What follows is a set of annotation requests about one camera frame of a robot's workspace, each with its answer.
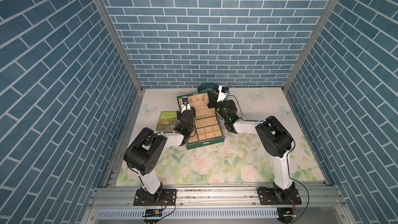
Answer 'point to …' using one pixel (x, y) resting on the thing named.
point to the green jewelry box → (208, 128)
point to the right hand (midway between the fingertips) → (209, 92)
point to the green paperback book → (167, 121)
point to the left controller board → (153, 212)
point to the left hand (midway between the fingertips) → (189, 103)
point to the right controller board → (285, 212)
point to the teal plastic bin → (208, 85)
